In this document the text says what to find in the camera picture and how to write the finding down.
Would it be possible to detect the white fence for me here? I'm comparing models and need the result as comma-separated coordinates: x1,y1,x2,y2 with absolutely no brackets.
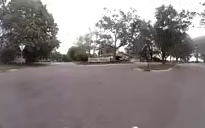
87,56,115,64

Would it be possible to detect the building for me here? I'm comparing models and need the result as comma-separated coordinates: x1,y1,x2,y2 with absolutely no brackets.
98,44,131,62

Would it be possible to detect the grey asphalt road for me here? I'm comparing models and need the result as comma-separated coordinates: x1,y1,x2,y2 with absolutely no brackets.
0,61,205,128

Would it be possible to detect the thin pole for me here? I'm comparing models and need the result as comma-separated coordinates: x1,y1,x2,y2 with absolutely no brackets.
146,39,151,70

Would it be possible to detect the grass traffic island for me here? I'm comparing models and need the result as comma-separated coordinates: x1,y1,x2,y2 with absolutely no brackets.
136,63,176,71

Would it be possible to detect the pale island kerb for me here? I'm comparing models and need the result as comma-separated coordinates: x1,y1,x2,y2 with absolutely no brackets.
133,66,174,73

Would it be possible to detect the row of trees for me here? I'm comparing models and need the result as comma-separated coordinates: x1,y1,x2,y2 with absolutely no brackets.
67,3,205,64

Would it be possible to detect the large dark tree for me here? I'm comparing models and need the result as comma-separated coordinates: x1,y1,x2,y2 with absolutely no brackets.
0,0,62,65

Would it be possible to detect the grass verge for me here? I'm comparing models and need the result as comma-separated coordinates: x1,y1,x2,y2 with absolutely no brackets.
0,62,49,73

